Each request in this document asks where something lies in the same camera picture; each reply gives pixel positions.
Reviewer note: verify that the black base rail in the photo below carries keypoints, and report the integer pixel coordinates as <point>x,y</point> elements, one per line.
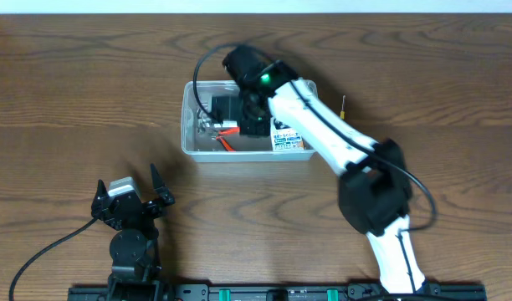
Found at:
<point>203,292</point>

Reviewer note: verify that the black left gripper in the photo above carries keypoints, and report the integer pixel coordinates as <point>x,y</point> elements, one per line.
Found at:
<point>130,209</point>

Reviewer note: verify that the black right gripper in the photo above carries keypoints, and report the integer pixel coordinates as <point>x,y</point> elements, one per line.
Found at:
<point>253,125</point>

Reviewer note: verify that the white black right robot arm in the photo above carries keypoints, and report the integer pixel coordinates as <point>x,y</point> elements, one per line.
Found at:
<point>374,186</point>

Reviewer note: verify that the clear plastic container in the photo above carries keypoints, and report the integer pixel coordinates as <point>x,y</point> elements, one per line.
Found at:
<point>226,144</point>

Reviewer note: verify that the black yellow screwdriver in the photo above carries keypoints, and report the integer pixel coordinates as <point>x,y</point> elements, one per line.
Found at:
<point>342,109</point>

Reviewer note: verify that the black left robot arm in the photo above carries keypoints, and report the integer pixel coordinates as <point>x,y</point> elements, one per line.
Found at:
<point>134,248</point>

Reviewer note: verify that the silver ratchet wrench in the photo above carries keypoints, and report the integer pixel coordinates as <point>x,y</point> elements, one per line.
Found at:
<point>205,124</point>

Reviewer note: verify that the blue white screwdriver box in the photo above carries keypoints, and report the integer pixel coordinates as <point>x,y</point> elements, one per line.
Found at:
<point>284,138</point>

